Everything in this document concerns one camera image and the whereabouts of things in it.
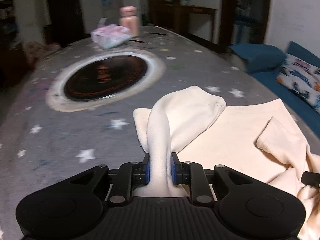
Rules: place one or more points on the water dispenser with blue bottle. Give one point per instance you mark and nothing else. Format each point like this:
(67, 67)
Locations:
(106, 9)

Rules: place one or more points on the round black induction cooktop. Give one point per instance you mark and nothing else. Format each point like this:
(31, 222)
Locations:
(103, 79)

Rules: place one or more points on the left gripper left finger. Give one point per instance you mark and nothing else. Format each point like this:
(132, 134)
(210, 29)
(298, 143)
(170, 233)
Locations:
(138, 173)

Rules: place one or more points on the pink tissue pack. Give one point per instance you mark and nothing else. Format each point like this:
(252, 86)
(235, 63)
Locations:
(110, 36)

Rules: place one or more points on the butterfly print pillow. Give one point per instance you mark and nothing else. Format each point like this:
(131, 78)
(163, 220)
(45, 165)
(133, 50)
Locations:
(301, 78)

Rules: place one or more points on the dark wooden side table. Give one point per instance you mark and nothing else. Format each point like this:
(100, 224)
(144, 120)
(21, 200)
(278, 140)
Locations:
(178, 18)

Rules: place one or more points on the pink thermos bottle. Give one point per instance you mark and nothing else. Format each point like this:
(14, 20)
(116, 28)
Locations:
(129, 19)

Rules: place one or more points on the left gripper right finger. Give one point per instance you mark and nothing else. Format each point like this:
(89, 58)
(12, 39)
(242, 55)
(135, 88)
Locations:
(185, 172)

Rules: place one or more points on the blue sofa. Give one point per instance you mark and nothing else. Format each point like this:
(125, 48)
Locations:
(263, 62)

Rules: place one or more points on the cream white sweatshirt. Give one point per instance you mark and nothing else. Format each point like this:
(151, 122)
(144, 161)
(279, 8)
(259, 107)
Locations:
(262, 141)

